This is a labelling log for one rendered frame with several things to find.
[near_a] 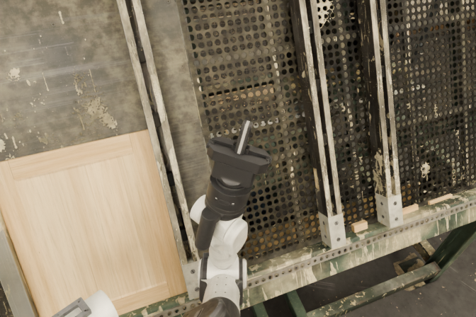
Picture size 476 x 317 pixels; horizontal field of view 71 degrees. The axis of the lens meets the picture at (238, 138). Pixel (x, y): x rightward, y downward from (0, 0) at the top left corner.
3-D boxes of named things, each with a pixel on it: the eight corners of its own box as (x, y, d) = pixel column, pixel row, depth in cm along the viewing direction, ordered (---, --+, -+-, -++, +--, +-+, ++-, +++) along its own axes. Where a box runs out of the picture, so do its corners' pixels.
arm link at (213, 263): (240, 226, 84) (240, 254, 99) (200, 226, 84) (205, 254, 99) (241, 269, 77) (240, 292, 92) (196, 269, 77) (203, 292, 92)
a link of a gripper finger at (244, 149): (248, 119, 61) (241, 146, 65) (246, 127, 59) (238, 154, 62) (257, 121, 61) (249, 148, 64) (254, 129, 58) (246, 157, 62)
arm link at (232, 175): (268, 174, 59) (252, 220, 65) (275, 146, 67) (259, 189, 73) (201, 153, 60) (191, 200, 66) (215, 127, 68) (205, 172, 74)
